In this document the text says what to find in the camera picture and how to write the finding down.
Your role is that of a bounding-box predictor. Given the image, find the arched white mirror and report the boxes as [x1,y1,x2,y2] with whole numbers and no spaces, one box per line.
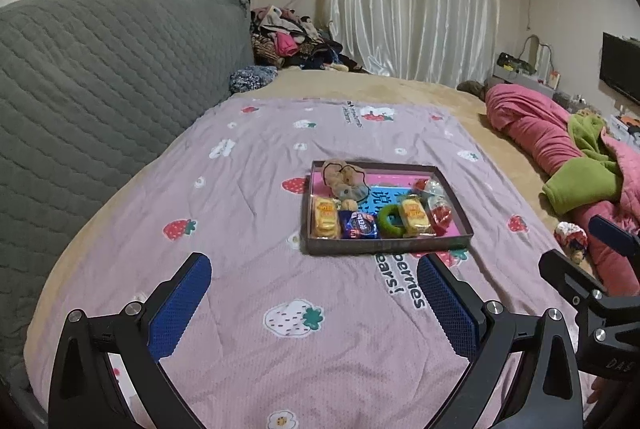
[522,34,556,77]

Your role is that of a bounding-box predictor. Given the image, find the black wall television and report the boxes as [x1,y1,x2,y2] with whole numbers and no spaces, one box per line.
[600,32,640,105]

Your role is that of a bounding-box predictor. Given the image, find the blue patterned cloth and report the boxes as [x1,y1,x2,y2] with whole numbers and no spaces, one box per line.
[229,66,278,94]

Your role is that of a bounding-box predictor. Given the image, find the brown cloth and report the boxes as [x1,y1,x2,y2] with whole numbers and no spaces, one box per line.
[457,80,488,102]

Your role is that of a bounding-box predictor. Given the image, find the yellow cake packet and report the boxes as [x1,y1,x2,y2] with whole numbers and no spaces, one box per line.
[310,196,343,240]
[397,202,435,238]

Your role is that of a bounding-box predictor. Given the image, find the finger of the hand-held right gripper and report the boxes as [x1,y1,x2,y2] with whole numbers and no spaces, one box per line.
[538,249,608,305]
[587,215,640,260]

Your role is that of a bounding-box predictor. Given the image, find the dark grey shallow box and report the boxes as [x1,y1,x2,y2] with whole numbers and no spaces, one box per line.
[301,160,474,256]

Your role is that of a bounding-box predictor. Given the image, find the small red snack packet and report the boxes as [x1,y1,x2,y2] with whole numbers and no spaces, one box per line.
[431,209,453,235]

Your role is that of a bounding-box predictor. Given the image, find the green fuzzy scrunchie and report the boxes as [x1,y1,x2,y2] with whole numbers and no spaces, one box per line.
[376,203,408,240]

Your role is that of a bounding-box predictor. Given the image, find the beige sheer scrunchie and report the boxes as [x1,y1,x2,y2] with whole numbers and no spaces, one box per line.
[321,160,370,201]

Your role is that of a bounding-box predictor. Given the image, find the blue snack packet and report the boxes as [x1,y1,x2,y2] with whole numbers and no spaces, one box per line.
[339,209,378,240]

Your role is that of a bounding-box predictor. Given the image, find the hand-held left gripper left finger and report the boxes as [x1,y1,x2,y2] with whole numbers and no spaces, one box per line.
[47,251,213,429]

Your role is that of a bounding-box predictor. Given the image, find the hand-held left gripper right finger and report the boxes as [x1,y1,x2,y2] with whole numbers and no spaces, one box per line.
[416,254,586,429]

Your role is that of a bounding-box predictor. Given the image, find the pink quilt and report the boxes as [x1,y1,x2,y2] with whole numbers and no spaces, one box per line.
[485,83,640,297]

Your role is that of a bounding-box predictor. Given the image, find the pink and blue book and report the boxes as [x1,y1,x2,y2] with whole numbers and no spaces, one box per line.
[312,172,463,240]

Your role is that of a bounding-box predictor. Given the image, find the small red and white doll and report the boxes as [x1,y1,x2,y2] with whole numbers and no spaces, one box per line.
[554,221,590,265]

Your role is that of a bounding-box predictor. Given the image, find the pile of clothes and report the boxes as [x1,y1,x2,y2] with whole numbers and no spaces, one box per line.
[250,6,366,72]

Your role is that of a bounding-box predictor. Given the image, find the grey quilted headboard cover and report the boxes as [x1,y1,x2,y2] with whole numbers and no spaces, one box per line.
[0,0,253,360]

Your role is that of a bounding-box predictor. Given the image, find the purple strawberry print blanket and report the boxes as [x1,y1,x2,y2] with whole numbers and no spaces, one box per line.
[37,98,596,429]

